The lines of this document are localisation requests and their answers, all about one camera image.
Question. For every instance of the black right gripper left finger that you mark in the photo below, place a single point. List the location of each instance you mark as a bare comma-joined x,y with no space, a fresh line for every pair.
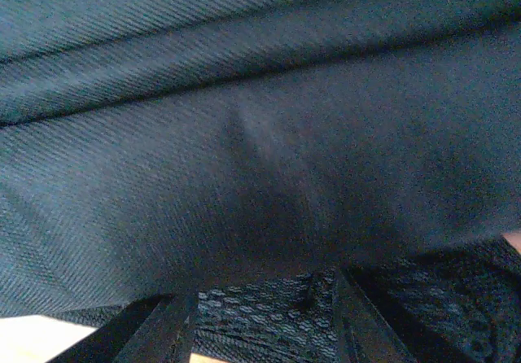
143,332

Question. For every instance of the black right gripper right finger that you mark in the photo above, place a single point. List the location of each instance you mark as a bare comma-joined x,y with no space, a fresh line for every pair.
363,334

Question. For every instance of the black student backpack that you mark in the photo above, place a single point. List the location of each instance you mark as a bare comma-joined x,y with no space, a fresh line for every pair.
245,150

